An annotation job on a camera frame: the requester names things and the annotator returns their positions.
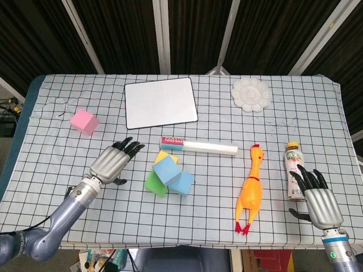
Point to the light blue foam cube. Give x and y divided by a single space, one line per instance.
167 170
183 184

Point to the yellow rubber chicken toy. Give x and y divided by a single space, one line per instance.
251 190

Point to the plastic food wrap roll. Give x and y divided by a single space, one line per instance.
204 147

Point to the blue table edge padding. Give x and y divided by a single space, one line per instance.
20 136

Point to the checked white tablecloth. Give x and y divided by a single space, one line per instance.
127 215

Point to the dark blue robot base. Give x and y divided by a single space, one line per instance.
181 260

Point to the yellow foam cube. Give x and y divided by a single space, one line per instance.
162 157

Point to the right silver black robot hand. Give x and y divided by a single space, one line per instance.
324 207

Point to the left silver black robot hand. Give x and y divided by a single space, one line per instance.
110 163

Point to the white metal frame post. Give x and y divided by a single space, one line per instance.
317 39
161 37
83 37
228 34

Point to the teal snack packet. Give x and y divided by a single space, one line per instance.
119 255

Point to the green foam cube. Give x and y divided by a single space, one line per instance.
153 185

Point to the white board black rim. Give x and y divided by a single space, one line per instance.
160 103

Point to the red box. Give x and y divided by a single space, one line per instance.
273 260

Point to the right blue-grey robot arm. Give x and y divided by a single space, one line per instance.
340 252

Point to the pink foam cube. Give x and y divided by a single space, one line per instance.
83 122

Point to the drink bottle yellow cap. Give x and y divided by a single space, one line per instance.
293 161

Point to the white flower paint palette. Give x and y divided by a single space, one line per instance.
251 95

